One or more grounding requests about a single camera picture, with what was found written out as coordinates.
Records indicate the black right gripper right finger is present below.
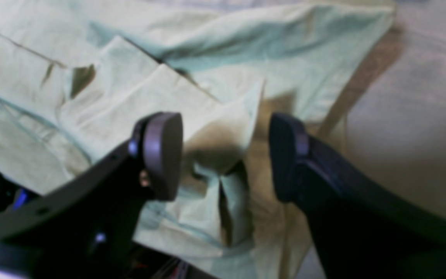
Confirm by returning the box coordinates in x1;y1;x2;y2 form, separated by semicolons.
268;113;446;279

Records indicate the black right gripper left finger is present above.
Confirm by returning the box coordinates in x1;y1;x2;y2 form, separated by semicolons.
0;112;184;279

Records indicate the light green T-shirt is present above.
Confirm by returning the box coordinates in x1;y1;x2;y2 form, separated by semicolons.
0;0;395;279

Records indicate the green table cloth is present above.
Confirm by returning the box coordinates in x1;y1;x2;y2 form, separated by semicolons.
166;0;446;279

